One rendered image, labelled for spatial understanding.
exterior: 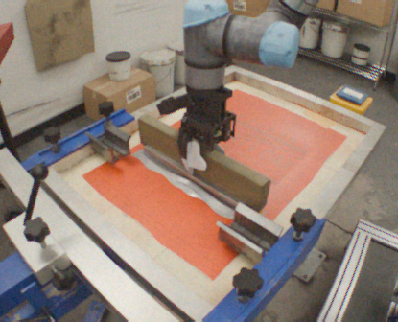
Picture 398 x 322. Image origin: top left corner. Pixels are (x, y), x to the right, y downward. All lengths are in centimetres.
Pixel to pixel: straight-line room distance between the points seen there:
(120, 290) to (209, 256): 20
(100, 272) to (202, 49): 39
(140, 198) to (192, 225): 14
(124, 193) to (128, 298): 32
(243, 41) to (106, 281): 41
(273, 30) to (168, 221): 41
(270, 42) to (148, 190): 42
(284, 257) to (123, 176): 42
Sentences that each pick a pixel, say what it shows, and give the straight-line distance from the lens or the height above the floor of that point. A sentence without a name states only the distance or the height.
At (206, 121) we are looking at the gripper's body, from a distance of 64.
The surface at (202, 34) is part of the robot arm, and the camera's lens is 56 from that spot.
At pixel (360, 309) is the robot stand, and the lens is 156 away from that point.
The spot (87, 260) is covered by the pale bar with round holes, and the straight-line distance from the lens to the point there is 55.
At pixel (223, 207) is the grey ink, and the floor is 96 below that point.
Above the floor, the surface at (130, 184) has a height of 95.
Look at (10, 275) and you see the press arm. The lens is 58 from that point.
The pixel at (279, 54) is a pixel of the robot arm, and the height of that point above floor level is 130.
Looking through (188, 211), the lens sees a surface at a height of 95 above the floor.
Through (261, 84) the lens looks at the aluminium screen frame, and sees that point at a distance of 117.
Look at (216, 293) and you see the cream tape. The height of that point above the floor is 95.
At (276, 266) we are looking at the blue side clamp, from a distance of 59.
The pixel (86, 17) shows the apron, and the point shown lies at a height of 83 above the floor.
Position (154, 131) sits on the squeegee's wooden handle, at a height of 104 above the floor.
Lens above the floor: 148
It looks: 39 degrees down
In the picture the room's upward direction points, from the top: straight up
